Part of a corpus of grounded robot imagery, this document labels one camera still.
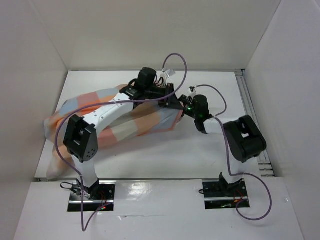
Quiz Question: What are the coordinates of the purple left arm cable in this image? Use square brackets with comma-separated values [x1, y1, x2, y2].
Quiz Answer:
[54, 52, 188, 232]

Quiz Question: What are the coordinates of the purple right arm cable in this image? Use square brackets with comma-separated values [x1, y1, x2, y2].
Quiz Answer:
[188, 84, 273, 221]

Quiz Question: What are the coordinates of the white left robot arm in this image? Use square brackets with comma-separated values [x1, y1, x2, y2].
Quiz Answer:
[63, 67, 183, 200]

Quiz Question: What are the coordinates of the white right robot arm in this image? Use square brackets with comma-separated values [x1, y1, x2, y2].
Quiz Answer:
[179, 94, 267, 196]

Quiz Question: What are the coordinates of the orange grey checked pillowcase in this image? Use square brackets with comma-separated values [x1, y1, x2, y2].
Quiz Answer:
[42, 83, 183, 180]

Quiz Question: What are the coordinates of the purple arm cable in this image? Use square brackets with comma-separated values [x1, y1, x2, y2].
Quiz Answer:
[188, 84, 273, 221]
[54, 52, 188, 232]

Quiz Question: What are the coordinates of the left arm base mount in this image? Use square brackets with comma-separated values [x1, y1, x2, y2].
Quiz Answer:
[60, 180, 116, 213]

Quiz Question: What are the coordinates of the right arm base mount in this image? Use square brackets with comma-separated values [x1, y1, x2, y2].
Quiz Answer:
[198, 179, 250, 210]

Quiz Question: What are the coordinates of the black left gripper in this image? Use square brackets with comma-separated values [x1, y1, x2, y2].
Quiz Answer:
[144, 82, 183, 110]

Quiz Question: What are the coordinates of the aluminium rail frame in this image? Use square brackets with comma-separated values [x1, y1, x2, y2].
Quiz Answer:
[234, 68, 276, 177]

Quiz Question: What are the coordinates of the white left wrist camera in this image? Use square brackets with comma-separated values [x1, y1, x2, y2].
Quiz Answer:
[160, 69, 176, 79]

